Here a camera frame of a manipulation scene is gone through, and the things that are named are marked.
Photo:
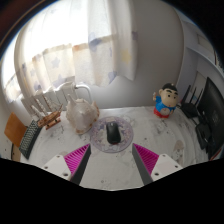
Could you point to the wooden chair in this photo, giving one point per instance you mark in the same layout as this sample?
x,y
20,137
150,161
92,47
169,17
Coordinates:
x,y
14,128

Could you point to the white radiator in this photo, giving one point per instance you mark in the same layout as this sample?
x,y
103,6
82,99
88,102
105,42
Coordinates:
x,y
53,95

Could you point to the black monitor stand base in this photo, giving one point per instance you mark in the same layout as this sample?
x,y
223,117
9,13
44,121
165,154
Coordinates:
x,y
203,135

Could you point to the wooden model sailing ship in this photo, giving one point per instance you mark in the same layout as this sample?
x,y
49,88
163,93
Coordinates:
x,y
50,118

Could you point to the round purple printed mouse pad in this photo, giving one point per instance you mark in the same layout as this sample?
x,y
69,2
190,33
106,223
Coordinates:
x,y
98,136

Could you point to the black computer monitor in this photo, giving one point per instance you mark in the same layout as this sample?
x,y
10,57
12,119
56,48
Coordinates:
x,y
213,113

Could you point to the black computer mouse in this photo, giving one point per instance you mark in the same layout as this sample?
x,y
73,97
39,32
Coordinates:
x,y
113,133

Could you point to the large white conch shell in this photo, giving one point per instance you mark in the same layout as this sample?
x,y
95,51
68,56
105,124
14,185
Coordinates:
x,y
81,115

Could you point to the white star-print curtain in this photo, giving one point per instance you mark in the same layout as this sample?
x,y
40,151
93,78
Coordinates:
x,y
83,50

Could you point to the white printed tablecloth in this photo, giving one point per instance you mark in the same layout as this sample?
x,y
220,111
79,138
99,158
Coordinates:
x,y
153,133

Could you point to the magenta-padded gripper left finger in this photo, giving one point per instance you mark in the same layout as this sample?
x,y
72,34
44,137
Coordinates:
x,y
75,158

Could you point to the cartoon boy clock figurine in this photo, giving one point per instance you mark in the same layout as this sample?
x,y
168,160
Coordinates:
x,y
165,100

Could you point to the black keyboard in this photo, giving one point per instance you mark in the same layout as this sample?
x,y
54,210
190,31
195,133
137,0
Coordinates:
x,y
30,138

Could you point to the white wall shelf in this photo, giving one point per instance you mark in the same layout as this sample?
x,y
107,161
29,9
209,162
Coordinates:
x,y
206,56

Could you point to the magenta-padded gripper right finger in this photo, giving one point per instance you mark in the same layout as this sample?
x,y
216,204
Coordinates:
x,y
148,159

